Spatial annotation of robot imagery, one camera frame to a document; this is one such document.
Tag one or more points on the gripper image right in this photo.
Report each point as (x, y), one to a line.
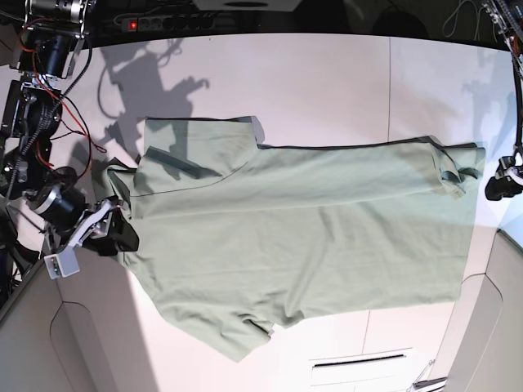
(507, 180)

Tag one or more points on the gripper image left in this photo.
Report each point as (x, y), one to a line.
(100, 227)

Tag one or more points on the light green T-shirt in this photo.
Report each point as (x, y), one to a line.
(238, 237)

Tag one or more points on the left beige side cabinet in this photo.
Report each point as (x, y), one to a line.
(79, 333)

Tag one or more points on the beige side cabinet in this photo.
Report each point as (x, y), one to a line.
(482, 346)
(79, 333)

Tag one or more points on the right beige side cabinet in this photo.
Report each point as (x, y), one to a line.
(482, 346)

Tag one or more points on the white slotted vent panel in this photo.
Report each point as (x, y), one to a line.
(363, 368)

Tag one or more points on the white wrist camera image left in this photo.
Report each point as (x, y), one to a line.
(62, 264)

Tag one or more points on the grey cable loops background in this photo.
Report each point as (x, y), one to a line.
(469, 22)

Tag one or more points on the metal clip bracket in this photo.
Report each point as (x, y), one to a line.
(423, 384)

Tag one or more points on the black power strip red switch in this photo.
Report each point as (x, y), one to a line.
(159, 23)

